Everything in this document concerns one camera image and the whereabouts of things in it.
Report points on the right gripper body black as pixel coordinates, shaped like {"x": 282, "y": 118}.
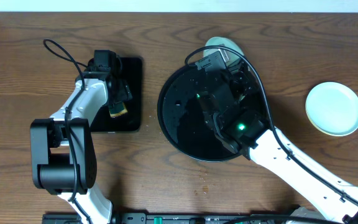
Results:
{"x": 242, "y": 86}

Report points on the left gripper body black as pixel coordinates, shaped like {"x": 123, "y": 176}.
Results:
{"x": 121, "y": 94}

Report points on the yellow green scrub sponge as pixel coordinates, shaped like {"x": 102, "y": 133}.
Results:
{"x": 117, "y": 109}

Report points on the mint plate with stain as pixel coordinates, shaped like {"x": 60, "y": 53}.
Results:
{"x": 228, "y": 57}

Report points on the yellow plate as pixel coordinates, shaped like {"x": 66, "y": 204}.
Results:
{"x": 314, "y": 117}

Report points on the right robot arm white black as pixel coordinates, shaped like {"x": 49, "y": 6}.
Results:
{"x": 333, "y": 197}

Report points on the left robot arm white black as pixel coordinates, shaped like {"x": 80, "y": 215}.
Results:
{"x": 62, "y": 150}

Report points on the black rectangular tray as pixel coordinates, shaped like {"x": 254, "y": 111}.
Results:
{"x": 132, "y": 72}

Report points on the black round tray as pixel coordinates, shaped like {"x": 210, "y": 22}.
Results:
{"x": 182, "y": 121}

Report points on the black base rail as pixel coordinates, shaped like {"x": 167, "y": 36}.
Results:
{"x": 141, "y": 218}

